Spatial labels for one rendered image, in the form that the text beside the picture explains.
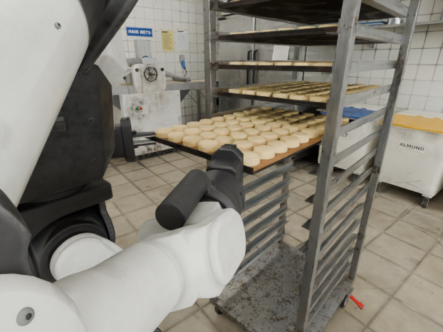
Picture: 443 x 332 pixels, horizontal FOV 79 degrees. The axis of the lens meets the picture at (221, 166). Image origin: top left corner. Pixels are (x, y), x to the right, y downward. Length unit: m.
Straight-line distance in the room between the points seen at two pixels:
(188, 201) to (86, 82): 0.20
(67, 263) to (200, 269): 0.29
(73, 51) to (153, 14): 4.52
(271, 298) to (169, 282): 1.29
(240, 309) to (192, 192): 1.16
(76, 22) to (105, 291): 0.16
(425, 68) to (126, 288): 3.44
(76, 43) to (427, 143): 2.79
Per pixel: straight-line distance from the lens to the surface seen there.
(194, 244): 0.25
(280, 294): 1.53
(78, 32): 0.19
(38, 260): 0.51
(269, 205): 1.51
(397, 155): 2.95
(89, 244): 0.50
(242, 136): 0.72
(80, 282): 0.19
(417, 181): 2.98
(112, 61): 0.40
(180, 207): 0.29
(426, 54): 3.51
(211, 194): 0.36
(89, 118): 0.40
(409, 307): 1.93
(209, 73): 0.98
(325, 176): 0.79
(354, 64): 0.87
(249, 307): 1.45
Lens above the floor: 1.25
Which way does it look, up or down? 22 degrees down
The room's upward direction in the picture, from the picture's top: straight up
